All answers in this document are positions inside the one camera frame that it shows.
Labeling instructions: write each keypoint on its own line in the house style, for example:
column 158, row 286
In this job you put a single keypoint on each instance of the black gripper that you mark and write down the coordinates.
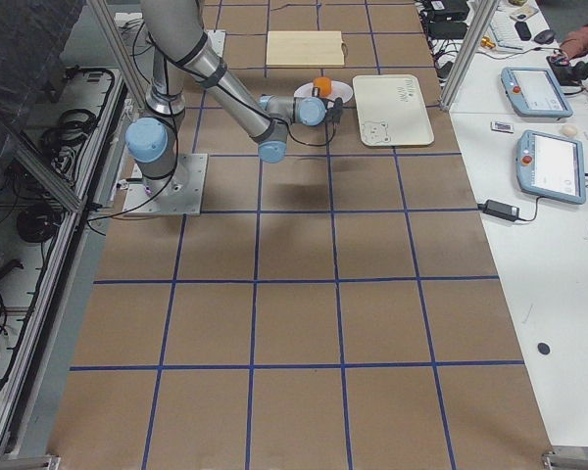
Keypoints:
column 317, row 91

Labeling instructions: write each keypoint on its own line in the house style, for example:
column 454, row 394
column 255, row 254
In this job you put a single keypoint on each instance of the white round plate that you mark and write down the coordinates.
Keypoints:
column 339, row 89

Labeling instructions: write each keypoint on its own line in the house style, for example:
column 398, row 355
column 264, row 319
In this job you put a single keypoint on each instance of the orange fruit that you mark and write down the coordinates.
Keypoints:
column 322, row 82

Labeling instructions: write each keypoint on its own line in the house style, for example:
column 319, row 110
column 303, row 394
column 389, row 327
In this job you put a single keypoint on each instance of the cream bear tray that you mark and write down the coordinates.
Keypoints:
column 391, row 111

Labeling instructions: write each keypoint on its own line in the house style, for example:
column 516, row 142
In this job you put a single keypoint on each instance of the wooden cutting board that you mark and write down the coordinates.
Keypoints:
column 304, row 49

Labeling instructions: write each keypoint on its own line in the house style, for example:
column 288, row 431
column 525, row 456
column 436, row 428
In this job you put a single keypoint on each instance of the black power brick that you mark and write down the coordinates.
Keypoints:
column 447, row 30

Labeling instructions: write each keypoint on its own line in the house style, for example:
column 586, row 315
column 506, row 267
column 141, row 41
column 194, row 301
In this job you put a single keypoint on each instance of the small printed card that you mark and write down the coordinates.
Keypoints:
column 503, row 127

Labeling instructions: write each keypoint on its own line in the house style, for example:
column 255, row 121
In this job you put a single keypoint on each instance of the yellow brass tool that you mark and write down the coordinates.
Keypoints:
column 487, row 43

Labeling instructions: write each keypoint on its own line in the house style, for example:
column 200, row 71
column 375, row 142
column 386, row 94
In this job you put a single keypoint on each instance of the white keyboard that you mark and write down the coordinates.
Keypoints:
column 502, row 29

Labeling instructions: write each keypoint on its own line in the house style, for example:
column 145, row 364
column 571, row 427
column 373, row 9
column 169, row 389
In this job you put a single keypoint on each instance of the upper teach pendant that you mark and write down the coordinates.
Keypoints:
column 535, row 93

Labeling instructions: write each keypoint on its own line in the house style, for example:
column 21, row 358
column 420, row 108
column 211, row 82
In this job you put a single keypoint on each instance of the teach pendant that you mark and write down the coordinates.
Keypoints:
column 550, row 166
column 535, row 93

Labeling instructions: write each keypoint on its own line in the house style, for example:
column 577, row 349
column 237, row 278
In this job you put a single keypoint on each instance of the black power adapter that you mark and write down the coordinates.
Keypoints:
column 500, row 210

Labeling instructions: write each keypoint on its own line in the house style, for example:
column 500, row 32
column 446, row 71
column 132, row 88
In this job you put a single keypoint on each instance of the computer mouse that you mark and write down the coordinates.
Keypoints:
column 545, row 37

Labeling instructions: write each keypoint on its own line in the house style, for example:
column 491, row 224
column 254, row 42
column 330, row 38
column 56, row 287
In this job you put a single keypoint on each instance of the lower teach pendant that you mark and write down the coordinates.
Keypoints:
column 550, row 166

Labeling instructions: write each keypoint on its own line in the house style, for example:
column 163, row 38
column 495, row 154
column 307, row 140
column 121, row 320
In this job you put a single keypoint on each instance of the black round cap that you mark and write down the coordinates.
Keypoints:
column 543, row 348

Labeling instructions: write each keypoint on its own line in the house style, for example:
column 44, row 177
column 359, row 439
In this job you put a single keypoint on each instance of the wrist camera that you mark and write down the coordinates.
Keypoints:
column 334, row 111

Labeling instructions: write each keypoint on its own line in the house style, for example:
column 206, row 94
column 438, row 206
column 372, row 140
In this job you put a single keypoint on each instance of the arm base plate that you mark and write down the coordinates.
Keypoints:
column 214, row 46
column 182, row 195

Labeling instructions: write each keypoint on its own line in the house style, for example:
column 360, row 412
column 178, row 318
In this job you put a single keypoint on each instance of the aluminium frame post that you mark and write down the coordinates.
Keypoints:
column 482, row 16

